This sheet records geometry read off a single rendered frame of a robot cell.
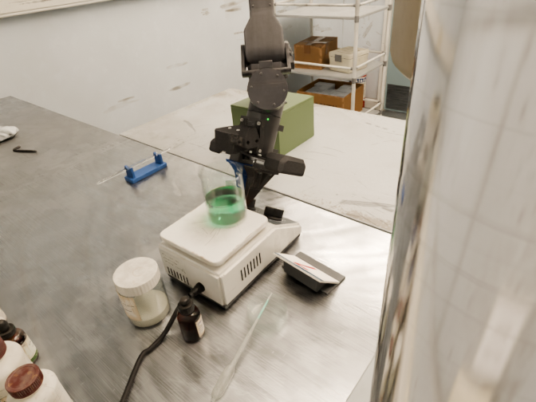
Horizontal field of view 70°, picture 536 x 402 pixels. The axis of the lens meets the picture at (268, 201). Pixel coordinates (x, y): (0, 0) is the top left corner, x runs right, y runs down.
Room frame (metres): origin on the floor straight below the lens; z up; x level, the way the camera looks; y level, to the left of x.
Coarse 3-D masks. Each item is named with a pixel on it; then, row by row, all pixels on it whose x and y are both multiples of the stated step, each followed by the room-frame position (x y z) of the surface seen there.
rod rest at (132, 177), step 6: (156, 156) 0.83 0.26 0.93; (156, 162) 0.84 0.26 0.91; (162, 162) 0.83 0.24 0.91; (144, 168) 0.81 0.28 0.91; (150, 168) 0.81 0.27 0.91; (156, 168) 0.81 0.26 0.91; (162, 168) 0.82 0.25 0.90; (132, 174) 0.77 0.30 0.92; (138, 174) 0.78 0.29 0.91; (144, 174) 0.78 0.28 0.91; (150, 174) 0.79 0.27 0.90; (126, 180) 0.77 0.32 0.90; (132, 180) 0.76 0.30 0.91; (138, 180) 0.77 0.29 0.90
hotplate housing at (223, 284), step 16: (272, 224) 0.47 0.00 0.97; (288, 224) 0.49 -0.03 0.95; (256, 240) 0.43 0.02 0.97; (272, 240) 0.45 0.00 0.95; (288, 240) 0.48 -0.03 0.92; (176, 256) 0.42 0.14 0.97; (240, 256) 0.40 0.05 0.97; (256, 256) 0.42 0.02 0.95; (272, 256) 0.45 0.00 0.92; (176, 272) 0.42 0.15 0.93; (192, 272) 0.40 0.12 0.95; (208, 272) 0.38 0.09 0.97; (224, 272) 0.38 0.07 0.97; (240, 272) 0.39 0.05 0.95; (256, 272) 0.42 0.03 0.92; (192, 288) 0.38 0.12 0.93; (208, 288) 0.38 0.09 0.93; (224, 288) 0.37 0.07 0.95; (240, 288) 0.39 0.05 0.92; (224, 304) 0.37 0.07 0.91
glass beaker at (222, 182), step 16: (224, 160) 0.50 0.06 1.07; (208, 176) 0.49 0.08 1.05; (224, 176) 0.50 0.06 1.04; (240, 176) 0.46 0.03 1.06; (208, 192) 0.45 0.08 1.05; (224, 192) 0.44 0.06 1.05; (240, 192) 0.45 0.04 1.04; (208, 208) 0.45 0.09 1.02; (224, 208) 0.44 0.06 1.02; (240, 208) 0.45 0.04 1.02; (224, 224) 0.44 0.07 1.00
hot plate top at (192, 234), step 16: (176, 224) 0.46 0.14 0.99; (192, 224) 0.46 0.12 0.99; (208, 224) 0.46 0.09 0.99; (240, 224) 0.45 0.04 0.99; (256, 224) 0.45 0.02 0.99; (176, 240) 0.42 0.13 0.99; (192, 240) 0.42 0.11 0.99; (208, 240) 0.42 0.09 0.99; (224, 240) 0.42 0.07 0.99; (240, 240) 0.41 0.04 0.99; (192, 256) 0.40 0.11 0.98; (208, 256) 0.38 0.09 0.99; (224, 256) 0.38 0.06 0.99
